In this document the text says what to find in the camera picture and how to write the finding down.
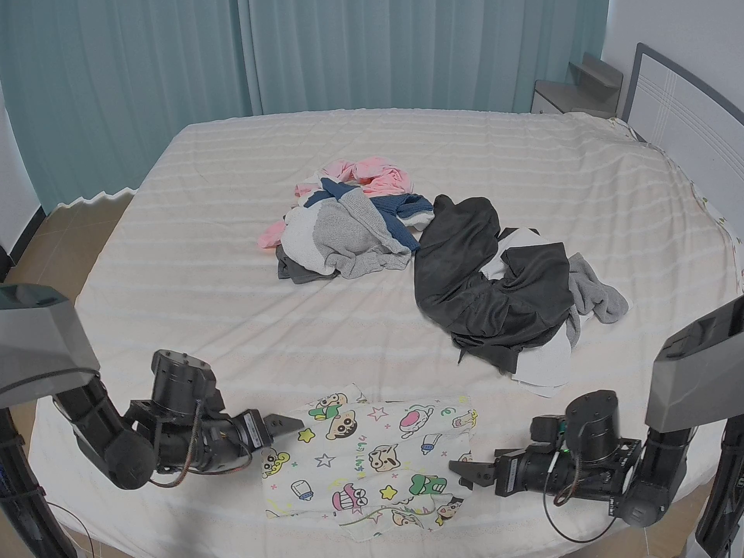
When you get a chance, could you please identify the bed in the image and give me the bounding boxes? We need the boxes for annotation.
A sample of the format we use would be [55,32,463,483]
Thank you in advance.
[28,43,744,558]

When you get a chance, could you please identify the black cable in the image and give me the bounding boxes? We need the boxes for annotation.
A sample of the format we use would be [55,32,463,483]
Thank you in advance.
[148,425,202,488]
[543,480,618,543]

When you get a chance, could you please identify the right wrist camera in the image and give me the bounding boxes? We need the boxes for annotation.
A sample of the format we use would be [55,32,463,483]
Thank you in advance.
[529,414,568,446]

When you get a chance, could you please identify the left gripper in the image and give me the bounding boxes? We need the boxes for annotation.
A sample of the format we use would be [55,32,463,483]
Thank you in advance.
[193,408,305,476]

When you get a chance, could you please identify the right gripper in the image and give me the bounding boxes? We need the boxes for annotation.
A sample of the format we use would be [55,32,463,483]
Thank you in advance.
[448,450,574,498]

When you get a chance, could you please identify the pile of clothes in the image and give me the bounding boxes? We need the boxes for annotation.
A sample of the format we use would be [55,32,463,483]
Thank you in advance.
[257,156,631,399]

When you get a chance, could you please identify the blue-green curtain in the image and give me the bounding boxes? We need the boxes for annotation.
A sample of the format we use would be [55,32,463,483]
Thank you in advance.
[235,0,613,117]
[0,0,263,211]

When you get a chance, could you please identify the white printed pyjama top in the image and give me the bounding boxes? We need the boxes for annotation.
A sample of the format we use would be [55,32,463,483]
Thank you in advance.
[260,382,481,544]

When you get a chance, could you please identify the grey bedside table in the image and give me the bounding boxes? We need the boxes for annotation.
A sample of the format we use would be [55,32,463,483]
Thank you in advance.
[531,51,624,118]

